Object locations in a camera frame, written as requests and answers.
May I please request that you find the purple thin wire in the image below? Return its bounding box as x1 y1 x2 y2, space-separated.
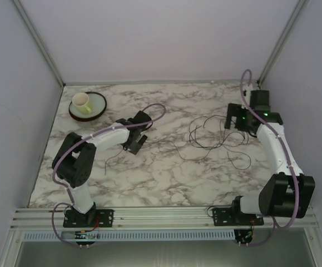
104 140 220 175

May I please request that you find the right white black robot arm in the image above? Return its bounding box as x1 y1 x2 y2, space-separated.
225 90 315 225

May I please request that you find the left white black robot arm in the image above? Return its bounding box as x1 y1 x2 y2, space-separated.
52 111 153 225

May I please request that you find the white plate with dark rim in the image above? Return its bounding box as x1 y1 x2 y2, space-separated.
68 92 107 122

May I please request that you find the yellow-green mug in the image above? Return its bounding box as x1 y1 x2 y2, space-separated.
72 92 92 115

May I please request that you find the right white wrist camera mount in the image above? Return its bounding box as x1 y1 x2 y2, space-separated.
242 83 254 105

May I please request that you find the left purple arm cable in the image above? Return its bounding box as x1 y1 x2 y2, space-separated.
51 103 166 248

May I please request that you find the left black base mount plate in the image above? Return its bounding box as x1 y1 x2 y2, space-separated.
63 209 114 228

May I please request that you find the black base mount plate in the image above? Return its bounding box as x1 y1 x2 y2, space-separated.
212 207 264 226
63 209 114 228

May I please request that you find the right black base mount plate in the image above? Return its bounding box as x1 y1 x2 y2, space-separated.
212 207 264 226

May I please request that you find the blue slotted cable duct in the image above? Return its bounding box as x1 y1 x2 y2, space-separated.
23 229 235 243

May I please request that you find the right aluminium frame post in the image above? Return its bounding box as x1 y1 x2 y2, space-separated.
256 0 310 88

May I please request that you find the aluminium frame post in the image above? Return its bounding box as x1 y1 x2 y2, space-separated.
256 0 310 88
11 0 65 88

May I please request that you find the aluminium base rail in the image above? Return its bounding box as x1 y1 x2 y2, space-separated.
12 204 317 231

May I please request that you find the left aluminium frame post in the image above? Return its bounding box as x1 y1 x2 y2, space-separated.
11 0 65 88

